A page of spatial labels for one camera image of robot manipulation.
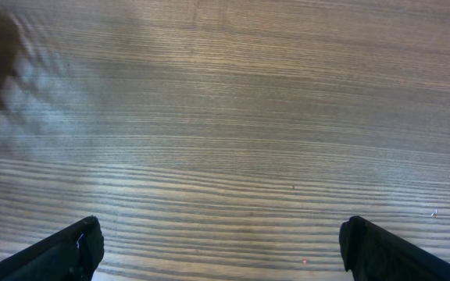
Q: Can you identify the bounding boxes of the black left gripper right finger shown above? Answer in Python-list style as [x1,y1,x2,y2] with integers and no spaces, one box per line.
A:
[339,216,450,281]

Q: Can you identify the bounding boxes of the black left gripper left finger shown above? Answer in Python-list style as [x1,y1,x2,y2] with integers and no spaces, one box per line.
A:
[0,216,105,281]

